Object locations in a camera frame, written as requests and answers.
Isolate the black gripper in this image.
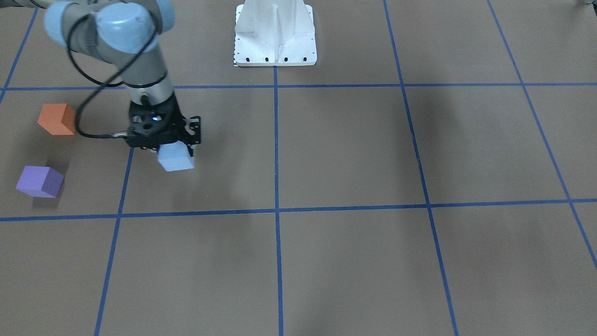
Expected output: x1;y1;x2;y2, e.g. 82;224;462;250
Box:
126;93;202;151

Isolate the light blue foam block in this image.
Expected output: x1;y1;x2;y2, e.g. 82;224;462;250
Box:
158;141;195;172

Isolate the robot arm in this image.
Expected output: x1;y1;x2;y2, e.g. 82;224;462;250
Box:
1;0;201;156

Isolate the orange foam block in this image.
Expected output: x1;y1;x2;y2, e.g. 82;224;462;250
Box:
37;104;76;135

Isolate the purple foam block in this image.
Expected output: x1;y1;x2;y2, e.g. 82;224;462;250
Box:
16;166;64;198

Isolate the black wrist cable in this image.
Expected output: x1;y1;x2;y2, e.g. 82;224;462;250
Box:
66;9;161;139

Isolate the white camera mast base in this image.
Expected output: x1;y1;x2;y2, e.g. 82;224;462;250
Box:
233;0;318;67

